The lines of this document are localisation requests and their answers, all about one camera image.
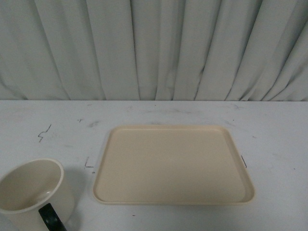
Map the cream mug with black handle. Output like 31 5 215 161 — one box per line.
0 158 75 231

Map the white pleated curtain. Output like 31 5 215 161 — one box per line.
0 0 308 101

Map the beige rectangular plastic tray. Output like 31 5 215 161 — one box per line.
92 125 255 206

